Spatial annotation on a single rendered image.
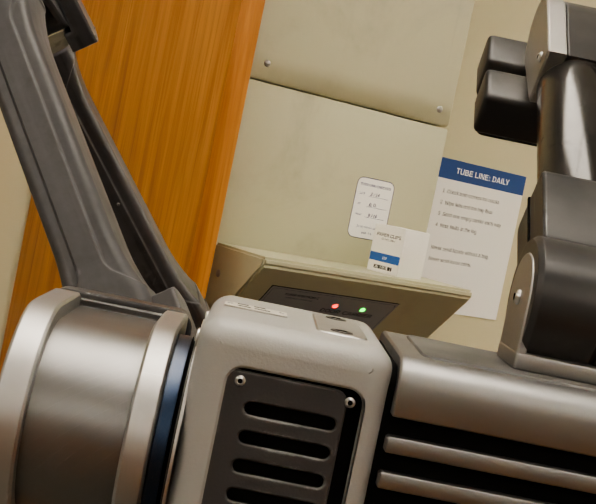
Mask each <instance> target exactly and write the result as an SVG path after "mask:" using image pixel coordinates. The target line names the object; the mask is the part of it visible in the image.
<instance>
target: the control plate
mask: <svg viewBox="0 0 596 504"><path fill-rule="evenodd" d="M258 301H263V302H268V303H273V304H277V305H282V306H287V307H292V308H297V309H302V310H307V311H312V312H317V313H322V314H327V315H332V316H337V317H342V318H347V319H352V320H357V321H360V322H363V323H365V324H367V325H368V326H369V327H370V328H371V330H372V331H373V330H374V329H375V328H376V327H377V326H378V325H379V324H380V323H381V322H382V321H383V320H384V319H385V318H386V317H387V316H388V315H389V314H390V313H391V312H392V311H393V310H394V309H395V308H396V307H397V306H398V305H399V304H398V303H391V302H385V301H378V300H371V299H364V298H358V297H351V296H344V295H337V294H331V293H324V292H317V291H310V290H304V289H297V288H290V287H284V286H277V285H272V286H271V287H270V288H269V289H268V290H267V292H266V293H265V294H264V295H263V296H262V297H261V298H260V299H259V300H258ZM335 303H338V304H339V307H338V308H335V309H333V308H331V306H332V305H333V304H335ZM362 307H365V308H366V311H364V312H359V311H358V310H359V309H360V308H362Z"/></svg>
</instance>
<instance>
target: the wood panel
mask: <svg viewBox="0 0 596 504"><path fill-rule="evenodd" d="M81 1H82V3H83V5H84V7H85V9H86V11H87V13H88V15H89V17H90V19H91V21H92V23H93V25H94V26H95V28H96V29H95V30H96V33H97V36H98V42H96V43H94V44H92V45H90V46H87V47H85V48H83V49H81V50H79V51H76V58H77V62H78V66H79V69H80V72H81V75H82V78H83V80H84V83H85V85H86V88H87V90H88V92H89V94H90V96H91V98H92V100H93V102H94V104H95V106H96V108H97V110H98V112H99V114H100V116H101V118H102V120H103V122H104V123H105V125H106V127H107V129H108V131H109V133H110V135H111V137H112V139H113V141H114V143H115V145H116V147H117V149H118V151H119V153H120V155H121V157H122V159H123V161H124V163H125V164H126V166H127V168H128V170H129V172H130V174H131V176H132V178H133V180H134V182H135V184H136V186H137V188H138V190H139V192H140V194H141V196H142V198H143V200H144V202H145V204H146V206H147V207H148V209H149V211H150V213H151V215H152V217H153V219H154V221H155V223H156V225H157V227H158V229H159V231H160V233H161V235H162V237H163V239H164V241H165V243H166V245H167V246H168V248H169V250H170V252H171V253H172V255H173V257H174V258H175V260H176V261H177V263H178V264H179V265H180V267H181V268H182V269H183V271H184V272H185V273H186V274H187V275H188V277H189V278H190V279H191V280H193V281H194V282H195V283H196V285H197V287H198V289H199V291H200V293H201V294H202V296H203V298H204V299H205V297H206V292H207V287H208V282H209V278H210V273H211V268H212V263H213V258H214V253H215V248H216V243H217V238H218V233H219V228H220V223H221V218H222V213H223V208H224V203H225V198H226V193H227V188H228V183H229V178H230V173H231V168H232V163H233V158H234V154H235V149H236V144H237V139H238V134H239V129H240V124H241V119H242V114H243V109H244V104H245V99H246V94H247V89H248V84H249V79H250V74H251V69H252V64H253V59H254V54H255V49H256V44H257V39H258V35H259V30H260V25H261V20H262V15H263V10H264V5H265V0H81ZM55 288H62V284H61V279H60V275H59V271H58V268H57V264H56V261H55V258H54V255H53V252H52V249H51V246H50V244H49V241H48V238H47V235H46V233H45V230H44V227H43V225H42V222H41V219H40V216H39V214H38V211H37V208H36V205H35V203H34V200H33V197H32V195H31V200H30V205H29V210H28V215H27V220H26V226H25V231H24V236H23V241H22V246H21V252H20V257H19V262H18V267H17V272H16V277H15V283H14V288H13V293H12V298H11V303H10V308H9V314H8V319H7V324H6V329H5V334H4V339H3V345H2V350H1V355H0V373H1V370H2V366H3V363H4V360H5V357H6V353H7V350H8V347H9V345H10V342H11V339H12V336H13V334H14V331H15V329H16V326H17V324H18V322H19V320H20V317H21V315H22V314H23V312H24V310H25V308H26V307H27V305H28V304H29V303H30V302H31V301H32V300H34V299H35V298H37V297H39V296H41V295H43V294H45V293H47V292H49V291H51V290H53V289H55Z"/></svg>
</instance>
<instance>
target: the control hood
mask: <svg viewBox="0 0 596 504"><path fill-rule="evenodd" d="M272 285H277V286H284V287H290V288H297V289H304V290H310V291H317V292H324V293H331V294H337V295H344V296H351V297H358V298H364V299H371V300H378V301H385V302H391V303H398V304H399V305H398V306H397V307H396V308H395V309H394V310H393V311H392V312H391V313H390V314H389V315H388V316H387V317H386V318H385V319H384V320H383V321H382V322H381V323H380V324H379V325H378V326H377V327H376V328H375V329H374V330H373V333H374V334H375V336H376V337H377V339H378V340H379V338H380V335H381V333H382V332H383V331H389V332H394V333H399V334H404V335H414V336H419V337H424V338H428V337H429V336H430V335H431V334H432V333H433V332H434V331H436V330H437V329H438V328H439V327H440V326H441V325H442V324H443V323H444V322H445V321H446V320H448V319H449V318H450V317H451V316H452V315H453V314H454V313H455V312H456V311H457V310H458V309H460V308H461V307H462V306H463V305H464V304H465V303H466V302H467V301H468V300H469V299H470V298H471V295H472V293H471V292H470V291H471V290H468V289H464V288H461V287H457V286H453V285H450V284H446V283H443V282H439V281H435V280H432V279H428V278H424V277H421V280H417V279H410V278H403V277H396V276H392V275H388V274H384V273H380V272H376V271H372V270H368V269H367V267H363V266H357V265H351V264H345V263H339V262H333V261H327V260H321V259H315V258H309V257H303V256H297V255H291V254H285V253H279V252H273V251H267V250H261V249H255V248H249V247H243V246H237V245H231V244H225V243H219V242H218V245H216V248H215V253H214V258H213V263H212V268H211V273H210V278H209V282H208V287H207V292H206V297H205V300H206V302H207V304H208V306H209V308H210V309H211V307H212V305H213V304H214V302H215V301H216V300H218V299H219V298H221V297H224V296H228V295H231V296H238V297H243V298H248V299H253V300H259V299H260V298H261V297H262V296H263V295H264V294H265V293H266V292H267V290H268V289H269V288H270V287H271V286H272Z"/></svg>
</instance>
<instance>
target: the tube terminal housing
mask: <svg viewBox="0 0 596 504"><path fill-rule="evenodd" d="M446 136H447V129H444V128H440V127H436V126H432V125H429V124H425V123H421V122H417V121H413V120H409V119H405V118H401V117H397V116H393V115H390V114H386V113H382V112H378V111H374V110H370V109H366V108H362V107H358V106H354V105H351V104H347V103H343V102H339V101H335V100H331V99H327V98H323V97H319V96H316V95H312V94H308V93H304V92H300V91H296V90H292V89H288V88H284V87H280V86H277V85H273V84H269V83H265V82H261V81H257V80H253V79H249V84H248V89H247V94H246V99H245V104H244V109H243V114H242V119H241V124H240V129H239V134H238V139H237V144H236V149H235V154H234V158H233V163H232V168H231V173H230V178H229V183H228V188H227V193H226V198H225V203H224V208H223V213H222V218H221V223H220V228H219V233H218V238H217V243H216V245H218V242H219V243H225V244H231V245H237V246H243V247H249V248H255V249H261V250H267V251H273V252H279V253H285V254H291V255H297V256H303V257H309V258H315V259H321V260H327V261H333V262H339V263H345V264H351V265H357V266H363V267H367V265H368V260H369V255H370V251H371V246H372V241H370V240H365V239H359V238H354V237H348V236H346V234H347V229H348V224H349V219H350V214H351V209H352V205H353V200H354V195H355V190H356V185H357V180H358V176H359V175H361V176H365V177H370V178H375V179H379V180H384V181H388V182H393V183H396V185H395V190H394V195H393V200H392V205H391V209H390V214H389V219H388V224H387V225H391V226H397V227H402V228H406V229H411V230H415V231H420V232H424V233H426V231H427V226H428V221H429V217H430V212H431V207H432V202H433V198H434V193H435V188H436V183H437V179H438V174H439V169H440V164H441V160H442V155H443V150H444V145H445V141H446Z"/></svg>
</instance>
